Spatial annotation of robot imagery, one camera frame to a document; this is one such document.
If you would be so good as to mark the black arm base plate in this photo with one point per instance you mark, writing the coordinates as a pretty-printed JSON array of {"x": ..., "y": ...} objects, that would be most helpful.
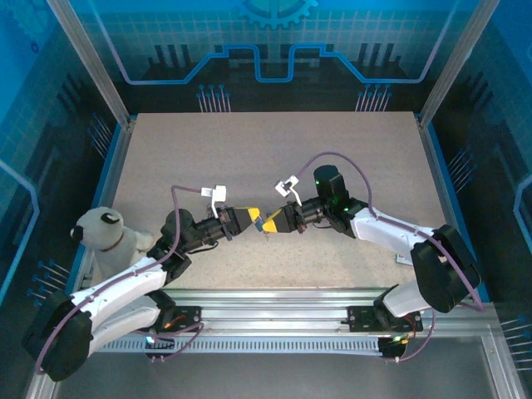
[
  {"x": 359, "y": 318},
  {"x": 189, "y": 318}
]

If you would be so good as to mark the clear packet white label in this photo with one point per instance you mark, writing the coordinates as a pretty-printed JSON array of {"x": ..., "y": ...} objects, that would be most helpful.
[{"x": 402, "y": 259}]

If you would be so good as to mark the grey white plush dog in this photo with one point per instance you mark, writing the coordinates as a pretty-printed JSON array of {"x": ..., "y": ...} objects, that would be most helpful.
[{"x": 108, "y": 249}]

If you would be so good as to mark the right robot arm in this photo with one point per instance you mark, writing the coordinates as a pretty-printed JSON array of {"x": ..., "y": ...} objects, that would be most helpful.
[{"x": 386, "y": 230}]

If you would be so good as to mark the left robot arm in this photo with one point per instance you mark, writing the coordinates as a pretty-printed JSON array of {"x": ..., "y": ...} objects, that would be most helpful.
[{"x": 120, "y": 282}]

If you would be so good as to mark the black base electronics board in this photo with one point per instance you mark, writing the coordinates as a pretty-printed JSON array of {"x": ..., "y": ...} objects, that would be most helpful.
[
  {"x": 160, "y": 347},
  {"x": 395, "y": 351}
]

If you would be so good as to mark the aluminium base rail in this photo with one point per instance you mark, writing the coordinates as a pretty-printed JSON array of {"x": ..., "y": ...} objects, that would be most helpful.
[{"x": 270, "y": 307}]

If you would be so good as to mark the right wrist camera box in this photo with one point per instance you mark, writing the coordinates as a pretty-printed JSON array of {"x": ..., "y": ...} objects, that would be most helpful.
[{"x": 287, "y": 187}]

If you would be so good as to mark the aluminium corner post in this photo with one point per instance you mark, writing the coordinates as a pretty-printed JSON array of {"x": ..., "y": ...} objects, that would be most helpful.
[
  {"x": 90, "y": 62},
  {"x": 457, "y": 62}
]

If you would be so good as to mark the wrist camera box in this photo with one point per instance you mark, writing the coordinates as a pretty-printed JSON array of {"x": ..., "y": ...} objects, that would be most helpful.
[
  {"x": 220, "y": 192},
  {"x": 287, "y": 187}
]

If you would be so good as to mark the teal padlock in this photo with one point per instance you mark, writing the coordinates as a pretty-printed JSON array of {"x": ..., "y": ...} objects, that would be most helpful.
[{"x": 258, "y": 226}]

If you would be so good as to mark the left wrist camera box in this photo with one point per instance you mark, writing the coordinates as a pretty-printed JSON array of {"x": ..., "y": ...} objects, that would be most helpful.
[{"x": 220, "y": 192}]

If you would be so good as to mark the aluminium table side rail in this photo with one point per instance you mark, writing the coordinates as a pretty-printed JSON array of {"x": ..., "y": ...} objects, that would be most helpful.
[
  {"x": 118, "y": 158},
  {"x": 436, "y": 166}
]

